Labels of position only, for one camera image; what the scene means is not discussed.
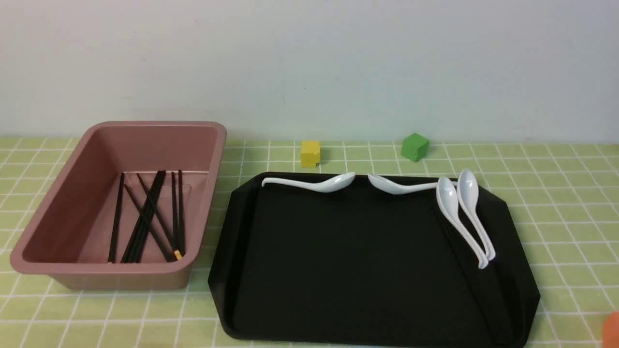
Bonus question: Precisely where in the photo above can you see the yellow cube block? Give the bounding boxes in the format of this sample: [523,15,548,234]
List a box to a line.
[300,141,321,168]

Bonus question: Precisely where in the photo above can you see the white spoon far left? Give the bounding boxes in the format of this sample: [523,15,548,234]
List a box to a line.
[261,172,356,193]

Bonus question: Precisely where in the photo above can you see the white spoon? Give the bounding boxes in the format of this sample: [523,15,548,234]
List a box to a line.
[457,170,497,261]
[436,176,489,269]
[368,174,438,195]
[261,172,356,193]

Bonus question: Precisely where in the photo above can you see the white spoon middle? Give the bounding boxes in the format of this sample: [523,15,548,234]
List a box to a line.
[368,174,438,195]

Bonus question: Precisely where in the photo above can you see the black plastic tray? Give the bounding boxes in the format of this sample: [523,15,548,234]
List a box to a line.
[208,172,540,348]

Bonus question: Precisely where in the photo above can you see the green cube block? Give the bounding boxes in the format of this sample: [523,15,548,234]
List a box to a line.
[401,133,430,162]

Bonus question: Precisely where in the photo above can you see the black chopstick upright inner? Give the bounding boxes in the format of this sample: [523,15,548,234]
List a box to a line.
[171,171,180,250]

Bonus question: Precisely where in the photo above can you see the white spoon right inner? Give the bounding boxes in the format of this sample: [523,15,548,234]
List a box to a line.
[436,176,489,269]

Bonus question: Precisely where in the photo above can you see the black chopstick rightmost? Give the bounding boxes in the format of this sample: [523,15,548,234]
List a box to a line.
[177,170,185,256]

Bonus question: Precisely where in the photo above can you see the black chopstick gold tip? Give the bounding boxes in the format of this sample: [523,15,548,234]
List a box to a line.
[136,173,183,261]

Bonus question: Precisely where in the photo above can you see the white spoon right outer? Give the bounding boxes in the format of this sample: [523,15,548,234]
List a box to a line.
[457,170,497,261]

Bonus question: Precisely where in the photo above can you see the black chopstick crossing long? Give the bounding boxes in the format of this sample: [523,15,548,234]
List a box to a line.
[123,184,176,262]

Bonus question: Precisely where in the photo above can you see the pink plastic bin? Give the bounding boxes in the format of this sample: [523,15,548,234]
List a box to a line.
[10,121,226,290]

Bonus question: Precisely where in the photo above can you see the black chopstick bundle left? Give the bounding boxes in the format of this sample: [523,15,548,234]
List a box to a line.
[121,170,163,264]

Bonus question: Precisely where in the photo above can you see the black chopstick leftmost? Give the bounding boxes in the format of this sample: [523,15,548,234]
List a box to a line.
[108,172,125,264]

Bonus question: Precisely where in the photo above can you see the green checked tablecloth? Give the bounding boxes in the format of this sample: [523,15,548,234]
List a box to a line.
[0,136,619,348]

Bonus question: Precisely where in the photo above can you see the orange object at corner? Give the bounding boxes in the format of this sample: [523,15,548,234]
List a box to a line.
[602,311,619,348]

